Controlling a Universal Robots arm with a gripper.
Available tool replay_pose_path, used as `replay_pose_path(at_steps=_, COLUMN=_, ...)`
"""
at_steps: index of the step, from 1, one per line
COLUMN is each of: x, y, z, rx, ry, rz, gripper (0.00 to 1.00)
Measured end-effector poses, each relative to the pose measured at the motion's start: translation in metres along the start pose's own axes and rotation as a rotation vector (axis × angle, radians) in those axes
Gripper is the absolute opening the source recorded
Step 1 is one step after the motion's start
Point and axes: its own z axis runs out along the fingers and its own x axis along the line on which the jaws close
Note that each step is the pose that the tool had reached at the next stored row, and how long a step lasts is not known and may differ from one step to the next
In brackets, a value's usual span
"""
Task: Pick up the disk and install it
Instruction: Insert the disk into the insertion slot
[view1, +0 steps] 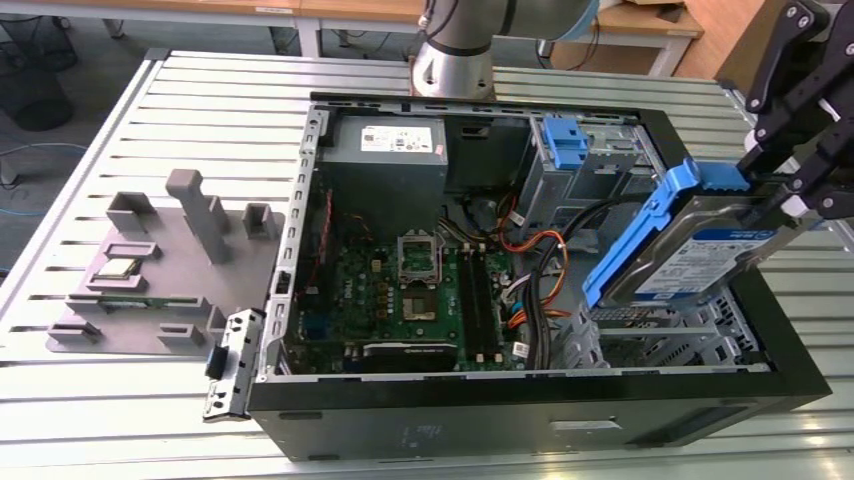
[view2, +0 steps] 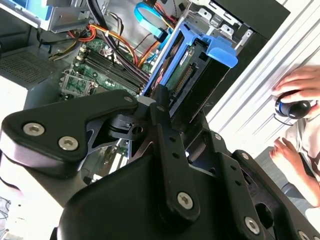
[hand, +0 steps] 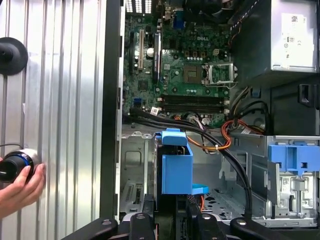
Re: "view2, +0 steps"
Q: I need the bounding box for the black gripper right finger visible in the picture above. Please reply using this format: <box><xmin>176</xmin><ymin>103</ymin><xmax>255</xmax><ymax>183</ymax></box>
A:
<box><xmin>198</xmin><ymin>113</ymin><xmax>320</xmax><ymax>240</ymax></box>

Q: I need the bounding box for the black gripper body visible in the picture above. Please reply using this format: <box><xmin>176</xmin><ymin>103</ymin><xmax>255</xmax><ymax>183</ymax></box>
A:
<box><xmin>49</xmin><ymin>152</ymin><xmax>247</xmax><ymax>240</ymax></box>

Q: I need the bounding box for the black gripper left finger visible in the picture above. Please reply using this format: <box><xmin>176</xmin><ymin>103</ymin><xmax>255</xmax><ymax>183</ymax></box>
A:
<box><xmin>0</xmin><ymin>84</ymin><xmax>201</xmax><ymax>227</ymax></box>

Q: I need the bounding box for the round black tool blue ring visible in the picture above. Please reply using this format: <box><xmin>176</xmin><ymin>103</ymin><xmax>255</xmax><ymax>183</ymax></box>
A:
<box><xmin>274</xmin><ymin>98</ymin><xmax>313</xmax><ymax>121</ymax></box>

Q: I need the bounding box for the hard disk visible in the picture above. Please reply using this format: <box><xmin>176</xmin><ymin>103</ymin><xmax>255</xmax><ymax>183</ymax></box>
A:
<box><xmin>139</xmin><ymin>21</ymin><xmax>238</xmax><ymax>127</ymax></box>

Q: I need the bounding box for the blue data wire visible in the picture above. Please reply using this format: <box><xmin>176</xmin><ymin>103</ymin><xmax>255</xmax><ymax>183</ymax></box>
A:
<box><xmin>134</xmin><ymin>1</ymin><xmax>176</xmax><ymax>66</ymax></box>

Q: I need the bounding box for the coloured power wire black plug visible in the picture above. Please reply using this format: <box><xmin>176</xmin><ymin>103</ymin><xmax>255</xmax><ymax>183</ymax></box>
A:
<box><xmin>149</xmin><ymin>0</ymin><xmax>182</xmax><ymax>30</ymax></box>

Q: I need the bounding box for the person's left hand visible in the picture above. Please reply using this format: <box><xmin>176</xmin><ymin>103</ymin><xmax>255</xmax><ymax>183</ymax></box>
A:
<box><xmin>269</xmin><ymin>136</ymin><xmax>305</xmax><ymax>176</ymax></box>

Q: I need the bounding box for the person's right hand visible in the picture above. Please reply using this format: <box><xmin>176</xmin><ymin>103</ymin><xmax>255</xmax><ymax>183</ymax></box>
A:
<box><xmin>271</xmin><ymin>65</ymin><xmax>320</xmax><ymax>103</ymax></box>

